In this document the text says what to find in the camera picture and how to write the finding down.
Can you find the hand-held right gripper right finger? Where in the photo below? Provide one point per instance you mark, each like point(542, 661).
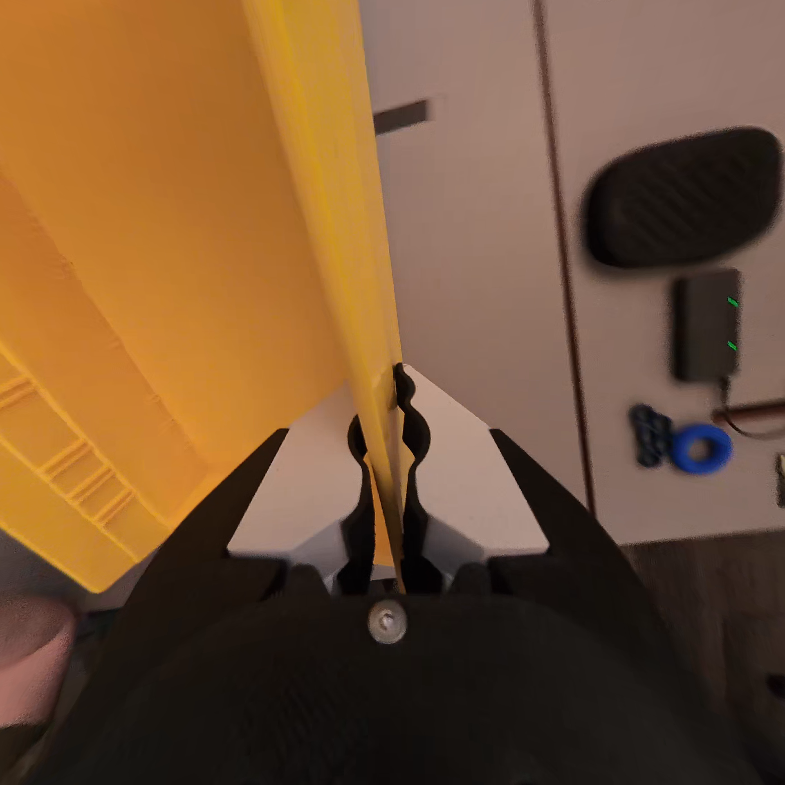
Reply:
point(478, 490)

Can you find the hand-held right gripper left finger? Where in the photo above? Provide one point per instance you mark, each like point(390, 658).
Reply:
point(288, 490)

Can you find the black tape strip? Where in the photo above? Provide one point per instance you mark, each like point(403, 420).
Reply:
point(402, 116)

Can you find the dark blue plastic toy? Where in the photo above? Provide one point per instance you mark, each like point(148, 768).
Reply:
point(647, 432)

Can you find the black oval pouch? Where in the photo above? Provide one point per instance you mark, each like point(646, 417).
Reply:
point(681, 196)

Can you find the black power bank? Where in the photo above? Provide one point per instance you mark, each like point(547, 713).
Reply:
point(705, 325)

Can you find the yellow plastic bin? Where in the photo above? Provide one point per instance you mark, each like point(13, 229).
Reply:
point(153, 214)

